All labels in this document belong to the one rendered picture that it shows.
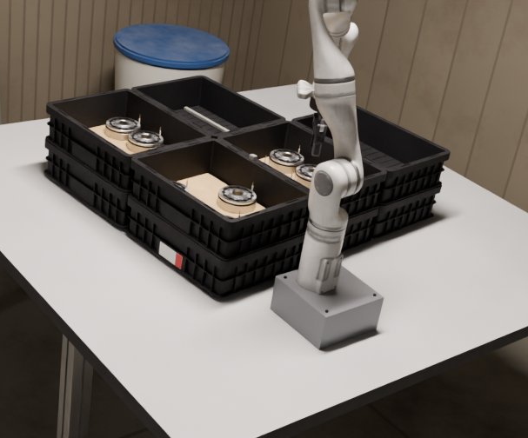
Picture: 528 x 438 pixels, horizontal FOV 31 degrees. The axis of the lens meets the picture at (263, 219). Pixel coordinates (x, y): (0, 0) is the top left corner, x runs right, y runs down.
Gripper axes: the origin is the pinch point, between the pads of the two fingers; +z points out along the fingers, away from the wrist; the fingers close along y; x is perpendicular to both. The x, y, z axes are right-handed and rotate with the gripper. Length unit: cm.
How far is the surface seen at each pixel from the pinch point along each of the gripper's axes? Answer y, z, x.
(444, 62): 171, 25, -67
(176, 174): 2.6, 15.2, 36.1
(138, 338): -54, 30, 38
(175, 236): -22.8, 20.4, 33.4
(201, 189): 0.1, 17.4, 28.7
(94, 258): -22, 30, 53
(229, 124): 48, 18, 23
